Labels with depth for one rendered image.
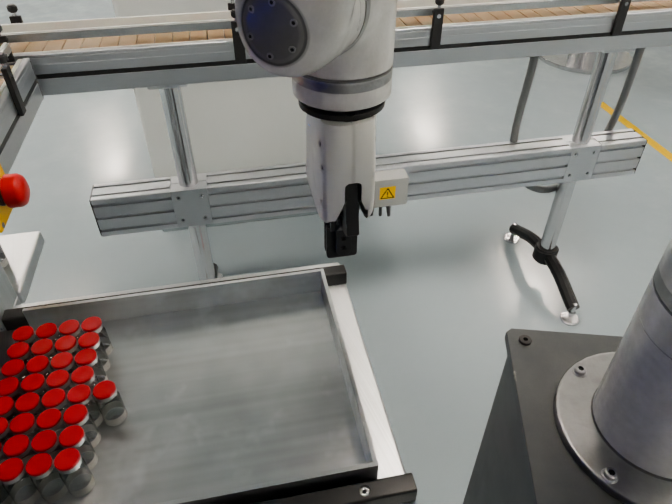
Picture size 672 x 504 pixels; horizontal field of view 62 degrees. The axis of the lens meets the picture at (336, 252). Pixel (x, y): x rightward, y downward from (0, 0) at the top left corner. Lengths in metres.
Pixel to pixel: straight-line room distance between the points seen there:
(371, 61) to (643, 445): 0.41
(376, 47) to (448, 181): 1.24
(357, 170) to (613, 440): 0.36
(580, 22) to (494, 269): 0.93
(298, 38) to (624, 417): 0.44
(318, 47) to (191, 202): 1.21
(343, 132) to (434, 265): 1.66
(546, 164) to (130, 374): 1.41
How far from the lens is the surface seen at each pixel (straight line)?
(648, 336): 0.54
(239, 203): 1.56
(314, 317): 0.66
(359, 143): 0.47
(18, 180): 0.75
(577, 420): 0.64
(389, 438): 0.57
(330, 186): 0.48
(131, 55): 1.35
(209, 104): 2.06
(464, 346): 1.84
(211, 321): 0.67
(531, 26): 1.53
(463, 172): 1.67
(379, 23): 0.44
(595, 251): 2.35
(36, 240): 0.88
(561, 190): 1.92
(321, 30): 0.36
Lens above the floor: 1.36
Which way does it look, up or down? 40 degrees down
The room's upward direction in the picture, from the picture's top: straight up
